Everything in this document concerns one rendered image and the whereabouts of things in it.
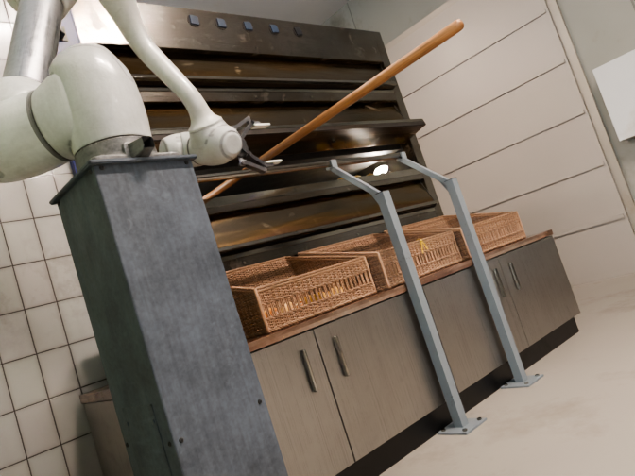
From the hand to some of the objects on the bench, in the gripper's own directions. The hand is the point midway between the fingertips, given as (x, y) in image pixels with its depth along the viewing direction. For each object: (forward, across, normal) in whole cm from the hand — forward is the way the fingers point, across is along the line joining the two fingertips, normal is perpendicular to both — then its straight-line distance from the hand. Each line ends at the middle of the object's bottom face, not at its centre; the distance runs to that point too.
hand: (271, 144), depth 186 cm
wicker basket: (+5, +62, -29) cm, 68 cm away
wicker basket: (+66, +62, -29) cm, 95 cm away
